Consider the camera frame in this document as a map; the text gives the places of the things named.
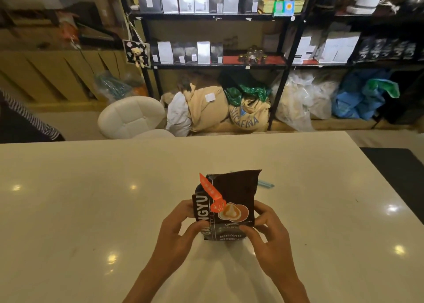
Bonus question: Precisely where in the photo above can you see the person's left hand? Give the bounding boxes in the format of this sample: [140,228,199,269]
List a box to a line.
[152,199,210,269]

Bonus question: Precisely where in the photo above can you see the person's right hand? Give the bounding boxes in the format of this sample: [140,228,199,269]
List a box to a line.
[238,200,295,277]

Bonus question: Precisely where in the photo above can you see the dark brown coffee bag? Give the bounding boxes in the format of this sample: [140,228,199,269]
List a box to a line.
[192,169,263,242]

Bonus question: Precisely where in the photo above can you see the person's left forearm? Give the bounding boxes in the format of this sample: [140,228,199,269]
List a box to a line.
[122,262,187,303]

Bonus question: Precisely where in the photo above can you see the person's right forearm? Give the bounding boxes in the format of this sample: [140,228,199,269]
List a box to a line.
[268,269,310,303]

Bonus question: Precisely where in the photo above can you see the white cloth sack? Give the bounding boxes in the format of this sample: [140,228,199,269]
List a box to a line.
[165,92,193,138]

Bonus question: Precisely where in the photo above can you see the burlap sack with blue print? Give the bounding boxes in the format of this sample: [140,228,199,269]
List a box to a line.
[229,96,271,134]

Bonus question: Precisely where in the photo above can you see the beige burlap sack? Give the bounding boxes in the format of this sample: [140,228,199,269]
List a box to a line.
[183,85,230,133]

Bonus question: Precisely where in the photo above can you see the white padded chair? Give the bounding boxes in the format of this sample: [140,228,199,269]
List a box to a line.
[97,96,166,140]

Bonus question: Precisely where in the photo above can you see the green plastic liner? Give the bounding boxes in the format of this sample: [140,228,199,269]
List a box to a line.
[223,81,273,107]

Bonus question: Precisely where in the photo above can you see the clear plastic bags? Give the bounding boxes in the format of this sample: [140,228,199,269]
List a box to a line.
[271,71,340,132]

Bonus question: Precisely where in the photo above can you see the black floor mat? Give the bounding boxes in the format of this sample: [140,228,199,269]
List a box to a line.
[360,148,424,224]

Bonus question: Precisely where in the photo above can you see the clear bag with teal contents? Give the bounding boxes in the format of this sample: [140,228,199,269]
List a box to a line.
[93,70,148,102]

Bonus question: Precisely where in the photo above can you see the blue plastic bag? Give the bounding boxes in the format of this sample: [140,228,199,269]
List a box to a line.
[332,68,392,120]

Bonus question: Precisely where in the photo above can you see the red shelf mat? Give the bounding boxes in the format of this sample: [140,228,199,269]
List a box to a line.
[223,54,287,65]

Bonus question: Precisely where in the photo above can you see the cluster of small glass jars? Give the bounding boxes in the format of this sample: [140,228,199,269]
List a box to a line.
[238,45,266,64]

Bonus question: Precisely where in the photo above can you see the black card with teddy bear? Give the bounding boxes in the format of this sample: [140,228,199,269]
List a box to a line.
[122,39,151,69]

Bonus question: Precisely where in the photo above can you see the large white paper bag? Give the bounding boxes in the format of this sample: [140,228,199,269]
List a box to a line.
[293,29,322,64]
[317,31,361,64]

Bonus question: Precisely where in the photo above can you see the green plastic bag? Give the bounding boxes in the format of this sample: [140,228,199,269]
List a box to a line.
[362,78,401,99]

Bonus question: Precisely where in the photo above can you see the black metal shelf rack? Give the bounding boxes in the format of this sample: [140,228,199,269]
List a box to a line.
[115,0,424,131]

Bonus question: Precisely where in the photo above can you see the wooden slatted counter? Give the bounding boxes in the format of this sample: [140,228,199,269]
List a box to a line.
[0,49,134,104]

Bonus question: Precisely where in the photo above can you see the row of black printed bags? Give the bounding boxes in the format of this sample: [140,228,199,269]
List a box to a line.
[355,36,417,63]

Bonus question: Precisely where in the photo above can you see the brown cardboard box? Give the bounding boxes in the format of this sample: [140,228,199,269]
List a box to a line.
[92,0,117,29]

